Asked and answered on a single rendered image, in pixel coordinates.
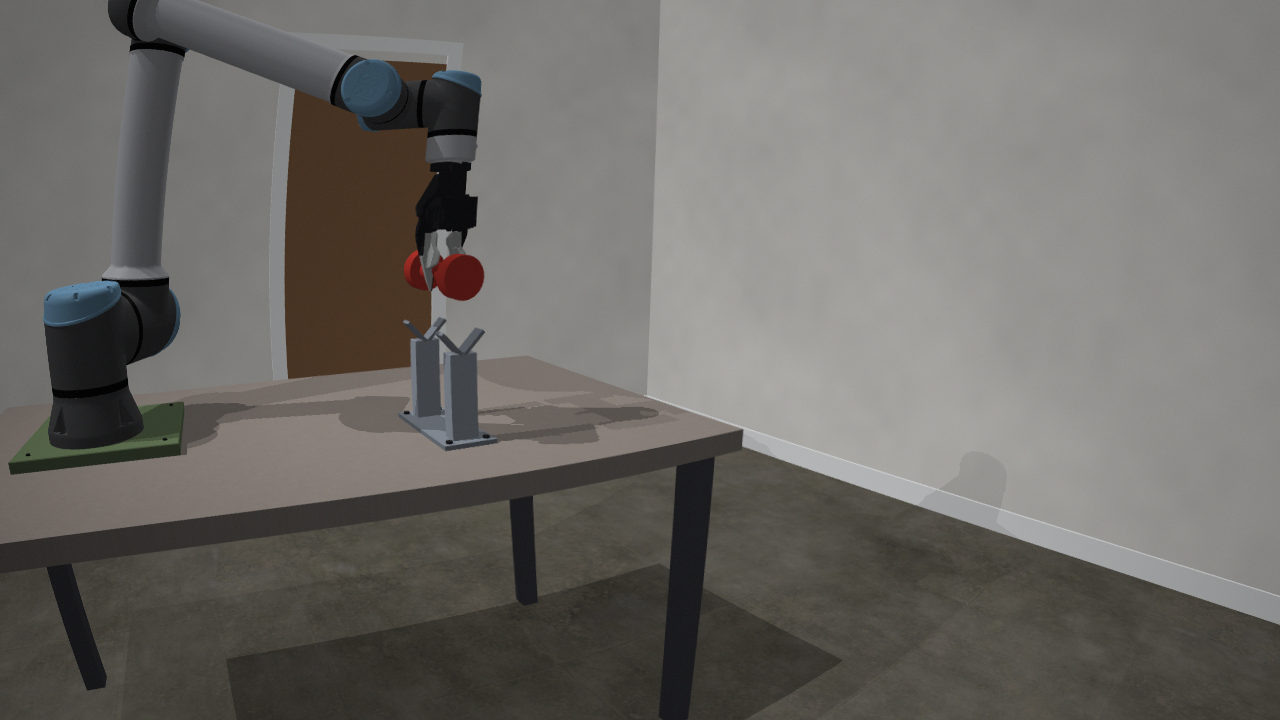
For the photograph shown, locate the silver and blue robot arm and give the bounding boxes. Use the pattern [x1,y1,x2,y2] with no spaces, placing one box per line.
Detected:
[44,0,483,450]

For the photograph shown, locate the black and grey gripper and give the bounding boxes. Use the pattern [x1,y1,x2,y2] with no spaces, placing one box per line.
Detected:
[415,161,477,291]

